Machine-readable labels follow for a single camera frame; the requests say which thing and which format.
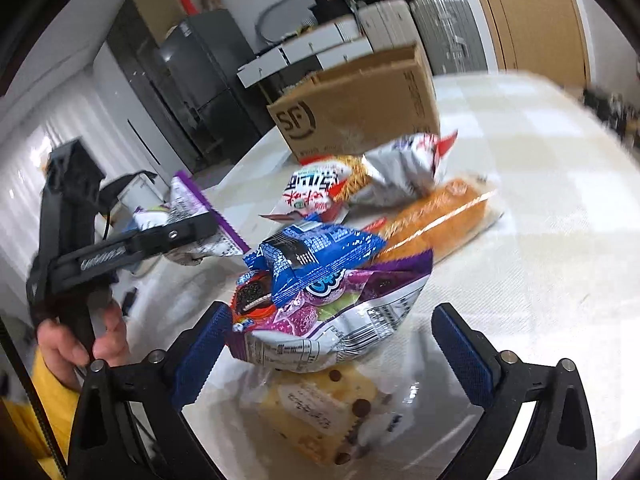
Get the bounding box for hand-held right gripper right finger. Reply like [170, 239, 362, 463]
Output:
[431, 302, 599, 480]

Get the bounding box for white desk with drawers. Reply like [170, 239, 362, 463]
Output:
[236, 15, 373, 111]

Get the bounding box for person's left hand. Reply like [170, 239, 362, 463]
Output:
[37, 301, 130, 392]

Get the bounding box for dark glass cabinet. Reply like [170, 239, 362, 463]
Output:
[105, 0, 201, 171]

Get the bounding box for orange cake roll packet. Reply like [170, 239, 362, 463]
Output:
[365, 172, 506, 263]

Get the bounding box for purple edged snack packet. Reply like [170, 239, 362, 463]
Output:
[132, 170, 251, 266]

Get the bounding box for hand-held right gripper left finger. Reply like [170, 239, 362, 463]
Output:
[67, 301, 234, 480]

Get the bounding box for grey refrigerator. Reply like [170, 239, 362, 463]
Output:
[157, 10, 273, 161]

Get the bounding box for oval mirror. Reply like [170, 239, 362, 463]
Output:
[256, 0, 321, 46]

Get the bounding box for tall cardboard box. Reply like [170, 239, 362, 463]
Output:
[131, 0, 188, 46]

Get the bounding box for purple candy bag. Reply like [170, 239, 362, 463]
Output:
[225, 250, 433, 373]

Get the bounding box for blue cookie packet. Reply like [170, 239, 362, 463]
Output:
[243, 220, 388, 306]

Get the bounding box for beige suitcase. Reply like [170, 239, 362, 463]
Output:
[357, 0, 426, 53]

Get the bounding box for white red snack bag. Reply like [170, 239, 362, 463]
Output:
[345, 132, 458, 206]

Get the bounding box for chocolate chip cake packet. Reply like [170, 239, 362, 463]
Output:
[240, 362, 426, 468]

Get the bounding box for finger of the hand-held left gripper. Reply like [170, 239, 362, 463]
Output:
[126, 211, 220, 262]

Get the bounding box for beige checked tablecloth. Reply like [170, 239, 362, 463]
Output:
[120, 72, 631, 480]

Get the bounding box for wooden door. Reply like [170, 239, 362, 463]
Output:
[462, 0, 591, 88]

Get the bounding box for row of shoes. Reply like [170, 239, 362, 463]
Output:
[582, 87, 640, 146]

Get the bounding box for silver suitcase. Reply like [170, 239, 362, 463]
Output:
[410, 0, 488, 76]

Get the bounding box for white curtain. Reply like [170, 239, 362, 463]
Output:
[0, 80, 126, 311]

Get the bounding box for red cookie packet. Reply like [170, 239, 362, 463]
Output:
[231, 270, 281, 331]

